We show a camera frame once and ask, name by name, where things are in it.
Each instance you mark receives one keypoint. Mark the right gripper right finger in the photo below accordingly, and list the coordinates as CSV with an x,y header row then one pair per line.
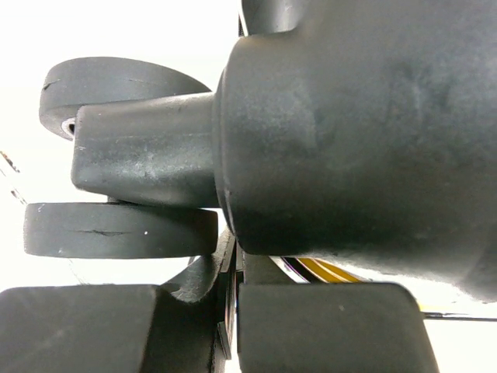
x,y
368,327

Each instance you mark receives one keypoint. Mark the yellow Pikachu suitcase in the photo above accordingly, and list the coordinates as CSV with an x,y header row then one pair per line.
x,y
364,131

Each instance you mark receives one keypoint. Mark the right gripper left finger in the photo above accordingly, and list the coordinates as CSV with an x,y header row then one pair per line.
x,y
183,325

